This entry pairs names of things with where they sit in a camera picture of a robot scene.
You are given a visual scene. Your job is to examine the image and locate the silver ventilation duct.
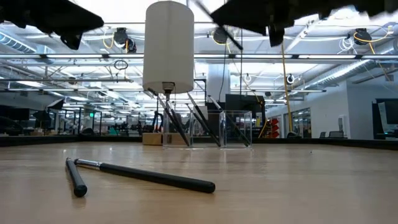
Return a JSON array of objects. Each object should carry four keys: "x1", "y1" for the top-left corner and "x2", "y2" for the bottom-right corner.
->
[{"x1": 306, "y1": 58, "x2": 371, "y2": 91}]

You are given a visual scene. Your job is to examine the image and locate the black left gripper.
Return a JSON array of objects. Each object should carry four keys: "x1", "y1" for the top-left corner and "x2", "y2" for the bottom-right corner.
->
[{"x1": 0, "y1": 0, "x2": 105, "y2": 50}]

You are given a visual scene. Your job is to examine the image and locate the yellow cable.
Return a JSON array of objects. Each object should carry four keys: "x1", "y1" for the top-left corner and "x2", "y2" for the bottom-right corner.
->
[{"x1": 279, "y1": 43, "x2": 294, "y2": 134}]

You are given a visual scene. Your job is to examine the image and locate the clear acrylic organizer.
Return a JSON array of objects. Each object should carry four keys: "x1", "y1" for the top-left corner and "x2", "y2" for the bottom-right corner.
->
[{"x1": 162, "y1": 110, "x2": 253, "y2": 149}]

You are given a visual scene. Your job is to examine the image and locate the white shade wooden base lamp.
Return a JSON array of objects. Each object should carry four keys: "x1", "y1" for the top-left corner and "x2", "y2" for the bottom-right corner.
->
[{"x1": 142, "y1": 0, "x2": 195, "y2": 146}]

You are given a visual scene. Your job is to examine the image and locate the red storage rack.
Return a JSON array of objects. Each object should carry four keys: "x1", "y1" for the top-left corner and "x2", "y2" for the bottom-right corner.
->
[{"x1": 269, "y1": 116, "x2": 281, "y2": 139}]

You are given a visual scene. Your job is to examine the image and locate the white sign board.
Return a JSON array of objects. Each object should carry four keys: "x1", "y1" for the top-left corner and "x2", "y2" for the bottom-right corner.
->
[{"x1": 192, "y1": 105, "x2": 210, "y2": 121}]

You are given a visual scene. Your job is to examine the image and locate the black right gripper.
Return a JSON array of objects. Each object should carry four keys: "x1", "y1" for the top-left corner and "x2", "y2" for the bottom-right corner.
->
[{"x1": 210, "y1": 0, "x2": 343, "y2": 47}]

